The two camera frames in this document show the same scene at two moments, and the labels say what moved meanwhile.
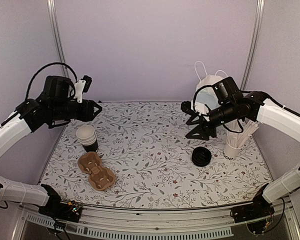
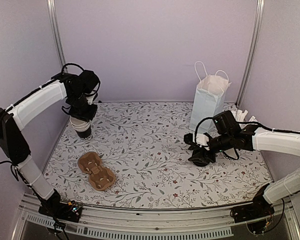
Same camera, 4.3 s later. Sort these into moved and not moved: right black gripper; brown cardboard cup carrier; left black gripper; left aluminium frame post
Moved: right black gripper
Not moved: left aluminium frame post; left black gripper; brown cardboard cup carrier
